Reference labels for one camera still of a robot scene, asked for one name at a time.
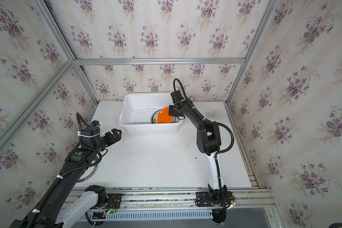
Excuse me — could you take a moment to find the orange plate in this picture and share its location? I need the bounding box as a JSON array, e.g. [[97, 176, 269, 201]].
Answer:
[[158, 107, 174, 124]]

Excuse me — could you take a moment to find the white green rim plate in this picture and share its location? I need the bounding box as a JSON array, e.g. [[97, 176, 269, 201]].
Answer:
[[77, 164, 98, 183]]

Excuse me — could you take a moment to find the yellowish cream plate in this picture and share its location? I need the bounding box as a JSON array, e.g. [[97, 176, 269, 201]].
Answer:
[[151, 110, 161, 124]]

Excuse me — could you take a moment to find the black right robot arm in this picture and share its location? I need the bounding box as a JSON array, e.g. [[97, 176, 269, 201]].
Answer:
[[169, 90, 234, 206]]

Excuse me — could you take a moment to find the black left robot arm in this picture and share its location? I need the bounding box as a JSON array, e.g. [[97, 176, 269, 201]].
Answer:
[[10, 123, 122, 228]]

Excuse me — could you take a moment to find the white plastic bin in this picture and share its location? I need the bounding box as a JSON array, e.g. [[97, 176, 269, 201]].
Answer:
[[119, 92, 182, 135]]

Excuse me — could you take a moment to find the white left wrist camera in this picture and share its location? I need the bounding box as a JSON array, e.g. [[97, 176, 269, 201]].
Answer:
[[90, 120, 104, 136]]

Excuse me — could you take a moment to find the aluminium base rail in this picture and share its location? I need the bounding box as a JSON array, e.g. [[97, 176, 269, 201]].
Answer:
[[31, 186, 280, 228]]

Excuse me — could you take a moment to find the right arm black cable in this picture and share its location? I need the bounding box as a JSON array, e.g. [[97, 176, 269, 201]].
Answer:
[[173, 78, 235, 206]]

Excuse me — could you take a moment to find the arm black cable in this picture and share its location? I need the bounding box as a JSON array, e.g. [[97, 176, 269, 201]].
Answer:
[[173, 78, 235, 206], [25, 112, 103, 228]]

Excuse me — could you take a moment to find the aluminium frame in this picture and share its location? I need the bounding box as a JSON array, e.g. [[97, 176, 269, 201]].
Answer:
[[0, 1, 270, 192]]

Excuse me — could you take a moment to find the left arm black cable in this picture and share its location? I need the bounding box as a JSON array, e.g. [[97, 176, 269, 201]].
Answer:
[[25, 112, 103, 228]]

